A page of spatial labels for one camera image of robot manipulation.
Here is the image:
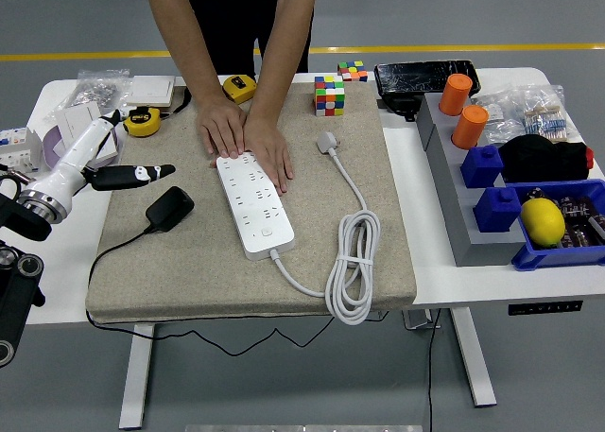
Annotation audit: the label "black table control panel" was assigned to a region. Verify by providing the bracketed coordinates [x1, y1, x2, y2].
[508, 300, 584, 317]

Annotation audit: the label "small colourful puzzle cube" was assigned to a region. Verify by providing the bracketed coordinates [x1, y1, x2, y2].
[337, 60, 369, 83]

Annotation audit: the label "black cloth bundle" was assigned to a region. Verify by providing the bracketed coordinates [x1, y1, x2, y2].
[498, 133, 596, 183]

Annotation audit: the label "white table leg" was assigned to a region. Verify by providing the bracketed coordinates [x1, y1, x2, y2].
[117, 324, 156, 431]
[448, 307, 497, 408]

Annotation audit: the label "black hanging cable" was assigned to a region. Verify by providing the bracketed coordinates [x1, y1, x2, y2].
[426, 308, 441, 432]

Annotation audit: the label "white blank switch panel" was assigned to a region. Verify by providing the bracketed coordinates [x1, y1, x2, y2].
[54, 101, 103, 145]

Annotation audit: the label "person's right hand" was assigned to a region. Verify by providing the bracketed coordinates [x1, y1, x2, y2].
[195, 95, 248, 160]

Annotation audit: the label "person's left hand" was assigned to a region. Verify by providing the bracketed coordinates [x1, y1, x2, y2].
[241, 113, 295, 197]

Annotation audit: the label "black plug with cord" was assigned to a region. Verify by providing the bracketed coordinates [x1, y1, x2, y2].
[85, 185, 337, 358]

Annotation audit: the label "grey-brown mat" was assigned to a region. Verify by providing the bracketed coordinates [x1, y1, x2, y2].
[84, 80, 418, 324]

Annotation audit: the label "large colourful puzzle cube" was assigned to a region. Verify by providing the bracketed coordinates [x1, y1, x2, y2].
[314, 75, 346, 117]

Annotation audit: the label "white circuit breaker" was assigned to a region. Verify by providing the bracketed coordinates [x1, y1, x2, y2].
[0, 127, 43, 174]

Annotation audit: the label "clear plastic bag of parts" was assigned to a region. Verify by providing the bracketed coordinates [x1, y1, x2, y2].
[470, 91, 526, 145]

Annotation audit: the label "blue plastic bin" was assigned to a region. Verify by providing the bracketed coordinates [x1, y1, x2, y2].
[510, 179, 605, 272]

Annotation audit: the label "purple bowl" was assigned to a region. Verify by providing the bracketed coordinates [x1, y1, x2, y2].
[42, 124, 119, 169]

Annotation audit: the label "dark capacitors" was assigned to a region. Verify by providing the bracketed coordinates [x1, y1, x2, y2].
[527, 187, 605, 251]

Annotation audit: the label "white power strip with cord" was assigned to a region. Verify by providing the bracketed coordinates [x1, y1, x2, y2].
[216, 130, 382, 327]

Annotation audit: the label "plastic bag of screws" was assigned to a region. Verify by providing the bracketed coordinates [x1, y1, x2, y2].
[44, 68, 131, 124]

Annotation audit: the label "white wall switch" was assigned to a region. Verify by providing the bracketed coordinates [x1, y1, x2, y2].
[125, 75, 176, 110]

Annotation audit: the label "white and black robot left hand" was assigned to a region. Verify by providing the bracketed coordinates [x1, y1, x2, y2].
[27, 109, 177, 201]

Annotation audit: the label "plastic bag of resistors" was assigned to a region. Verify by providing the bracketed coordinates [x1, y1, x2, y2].
[508, 84, 582, 145]

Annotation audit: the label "yellow tape measure with strap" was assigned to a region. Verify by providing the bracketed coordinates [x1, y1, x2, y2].
[122, 86, 193, 139]

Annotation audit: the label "yellow lemon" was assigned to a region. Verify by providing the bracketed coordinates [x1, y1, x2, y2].
[519, 198, 567, 250]

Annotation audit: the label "grey stepped block holder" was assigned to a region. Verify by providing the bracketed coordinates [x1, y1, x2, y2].
[415, 93, 527, 268]

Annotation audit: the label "person's body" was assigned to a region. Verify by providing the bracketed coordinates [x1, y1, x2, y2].
[187, 0, 316, 81]

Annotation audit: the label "orange cylinder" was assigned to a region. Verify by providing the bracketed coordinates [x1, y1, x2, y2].
[451, 104, 491, 150]
[438, 73, 474, 117]

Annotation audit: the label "blue block with knob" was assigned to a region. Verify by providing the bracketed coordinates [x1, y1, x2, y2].
[473, 185, 523, 234]
[459, 145, 505, 190]

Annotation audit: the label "white socket panel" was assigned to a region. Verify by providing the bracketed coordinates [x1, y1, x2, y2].
[92, 129, 119, 163]

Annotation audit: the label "metal bracket under table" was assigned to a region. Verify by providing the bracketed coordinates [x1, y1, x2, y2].
[401, 308, 441, 332]

